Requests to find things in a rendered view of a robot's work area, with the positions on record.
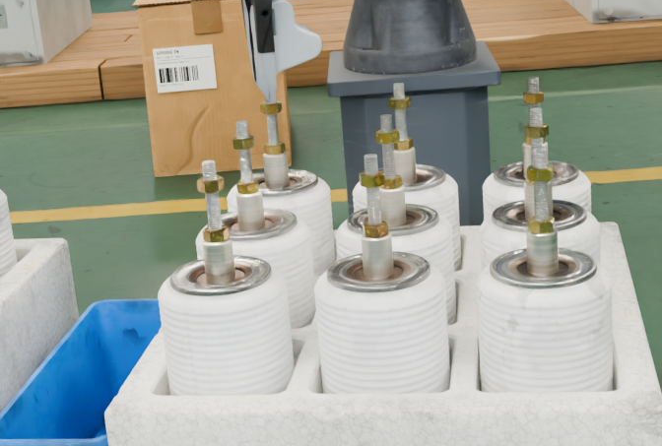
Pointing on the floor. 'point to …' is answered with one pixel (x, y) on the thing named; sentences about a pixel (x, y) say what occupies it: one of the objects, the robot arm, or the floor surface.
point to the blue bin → (82, 377)
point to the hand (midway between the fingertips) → (261, 87)
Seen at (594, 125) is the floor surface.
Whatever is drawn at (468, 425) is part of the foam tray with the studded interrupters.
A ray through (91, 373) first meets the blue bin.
